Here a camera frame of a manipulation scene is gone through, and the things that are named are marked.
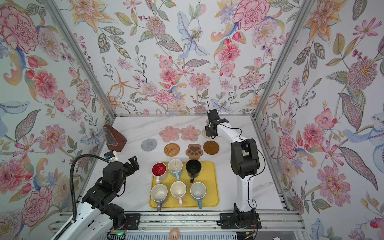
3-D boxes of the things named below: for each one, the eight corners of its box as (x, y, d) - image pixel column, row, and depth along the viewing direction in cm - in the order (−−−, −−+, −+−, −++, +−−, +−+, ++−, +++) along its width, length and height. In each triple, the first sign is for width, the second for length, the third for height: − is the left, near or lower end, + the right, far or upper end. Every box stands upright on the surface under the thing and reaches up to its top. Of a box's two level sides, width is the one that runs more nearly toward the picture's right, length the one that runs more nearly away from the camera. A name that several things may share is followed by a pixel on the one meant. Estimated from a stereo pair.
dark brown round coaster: (203, 154, 102) (203, 152, 100) (202, 142, 109) (203, 140, 107) (219, 154, 102) (219, 153, 100) (217, 142, 109) (218, 140, 107)
